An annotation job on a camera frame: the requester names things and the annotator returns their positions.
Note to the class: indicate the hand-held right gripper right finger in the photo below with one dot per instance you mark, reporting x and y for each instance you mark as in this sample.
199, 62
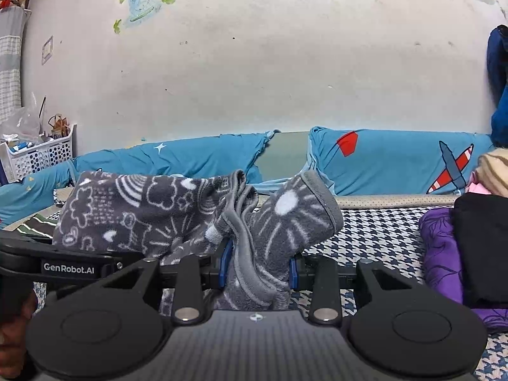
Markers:
293, 274

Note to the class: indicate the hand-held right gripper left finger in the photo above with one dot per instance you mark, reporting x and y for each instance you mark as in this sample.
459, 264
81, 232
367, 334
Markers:
223, 266

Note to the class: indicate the grey doodle print fleece garment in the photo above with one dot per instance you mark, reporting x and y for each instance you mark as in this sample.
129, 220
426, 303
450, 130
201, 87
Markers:
158, 214

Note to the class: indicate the person's left hand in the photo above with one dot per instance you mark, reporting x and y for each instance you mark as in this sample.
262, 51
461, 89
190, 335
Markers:
14, 337

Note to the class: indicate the green striped folded shirt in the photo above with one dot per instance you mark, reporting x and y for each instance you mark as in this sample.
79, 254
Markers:
35, 226

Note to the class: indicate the blue houndstooth blanket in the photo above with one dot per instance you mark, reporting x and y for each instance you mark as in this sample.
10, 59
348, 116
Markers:
377, 230

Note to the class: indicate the beige dotted mat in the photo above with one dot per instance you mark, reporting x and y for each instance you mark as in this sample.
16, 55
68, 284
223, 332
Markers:
377, 200

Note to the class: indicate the white perforated plastic basket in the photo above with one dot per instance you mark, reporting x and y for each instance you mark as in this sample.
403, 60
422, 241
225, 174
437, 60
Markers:
43, 158

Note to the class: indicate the grey-green cushion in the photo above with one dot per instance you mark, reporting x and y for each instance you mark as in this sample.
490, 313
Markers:
283, 154

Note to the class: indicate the small brown ornament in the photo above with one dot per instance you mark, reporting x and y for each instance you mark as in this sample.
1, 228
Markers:
59, 127

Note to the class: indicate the purple printed garment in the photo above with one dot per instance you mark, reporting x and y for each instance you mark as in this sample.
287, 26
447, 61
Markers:
440, 262

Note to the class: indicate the blue airplane-print garment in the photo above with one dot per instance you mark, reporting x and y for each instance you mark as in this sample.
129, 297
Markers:
389, 158

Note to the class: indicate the clear plastic bag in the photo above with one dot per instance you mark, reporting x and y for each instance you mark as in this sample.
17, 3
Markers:
22, 123

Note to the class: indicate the black garment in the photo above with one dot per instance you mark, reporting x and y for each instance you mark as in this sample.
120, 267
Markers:
484, 246

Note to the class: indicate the pink cloth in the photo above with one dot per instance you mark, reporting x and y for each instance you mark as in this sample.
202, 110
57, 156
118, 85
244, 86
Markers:
476, 187

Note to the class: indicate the grey plaid curtain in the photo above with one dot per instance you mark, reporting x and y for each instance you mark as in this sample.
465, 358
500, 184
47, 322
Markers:
10, 63

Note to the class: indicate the beige striped knit garment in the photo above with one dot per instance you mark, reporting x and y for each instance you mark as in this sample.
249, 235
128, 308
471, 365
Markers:
494, 174

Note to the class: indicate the dark blue hanging jacket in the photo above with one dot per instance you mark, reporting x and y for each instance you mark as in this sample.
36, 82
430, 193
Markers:
499, 87

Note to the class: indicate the wall socket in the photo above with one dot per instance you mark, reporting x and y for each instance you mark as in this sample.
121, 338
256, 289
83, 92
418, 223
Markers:
47, 50

